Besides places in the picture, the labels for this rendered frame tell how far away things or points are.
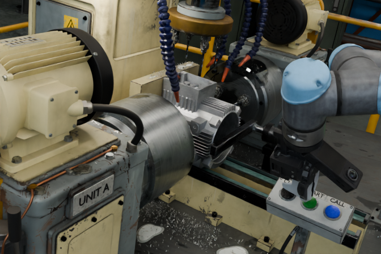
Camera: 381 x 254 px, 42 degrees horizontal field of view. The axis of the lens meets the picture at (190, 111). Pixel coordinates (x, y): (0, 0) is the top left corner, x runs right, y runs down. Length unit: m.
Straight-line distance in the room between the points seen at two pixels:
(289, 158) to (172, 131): 0.31
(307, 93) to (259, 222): 0.65
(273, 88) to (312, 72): 0.82
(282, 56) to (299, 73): 0.98
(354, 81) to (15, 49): 0.53
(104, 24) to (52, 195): 0.64
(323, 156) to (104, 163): 0.40
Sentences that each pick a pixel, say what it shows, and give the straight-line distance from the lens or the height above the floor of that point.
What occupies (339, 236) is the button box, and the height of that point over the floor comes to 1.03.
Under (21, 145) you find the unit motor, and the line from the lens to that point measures 0.87.
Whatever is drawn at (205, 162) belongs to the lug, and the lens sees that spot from 1.38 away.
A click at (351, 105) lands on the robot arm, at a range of 0.83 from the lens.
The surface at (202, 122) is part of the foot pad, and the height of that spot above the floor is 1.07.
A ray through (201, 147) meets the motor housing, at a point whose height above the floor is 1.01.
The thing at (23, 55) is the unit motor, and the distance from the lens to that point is 0.83.
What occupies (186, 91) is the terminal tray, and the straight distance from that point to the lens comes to 1.38.
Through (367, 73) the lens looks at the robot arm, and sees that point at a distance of 0.84.
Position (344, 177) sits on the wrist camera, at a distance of 0.95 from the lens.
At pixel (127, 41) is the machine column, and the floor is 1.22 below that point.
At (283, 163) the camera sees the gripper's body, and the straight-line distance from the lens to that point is 0.96.
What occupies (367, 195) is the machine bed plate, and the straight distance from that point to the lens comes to 1.79.
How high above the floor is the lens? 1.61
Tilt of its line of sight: 22 degrees down
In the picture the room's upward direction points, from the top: 9 degrees clockwise
